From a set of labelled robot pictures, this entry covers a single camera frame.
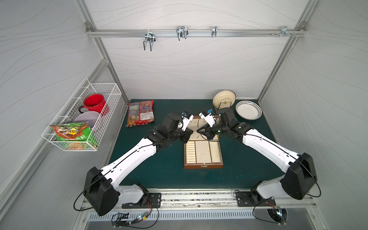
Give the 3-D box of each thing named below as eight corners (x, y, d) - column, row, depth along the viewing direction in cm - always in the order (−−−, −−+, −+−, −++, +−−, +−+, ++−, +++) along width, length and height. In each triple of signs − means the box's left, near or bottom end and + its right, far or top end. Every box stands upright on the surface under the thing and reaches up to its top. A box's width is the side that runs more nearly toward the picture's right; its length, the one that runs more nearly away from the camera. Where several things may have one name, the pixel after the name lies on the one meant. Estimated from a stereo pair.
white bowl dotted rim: (239, 121, 110) (240, 118, 106) (233, 104, 122) (235, 100, 119) (263, 121, 110) (265, 118, 106) (255, 104, 122) (257, 100, 119)
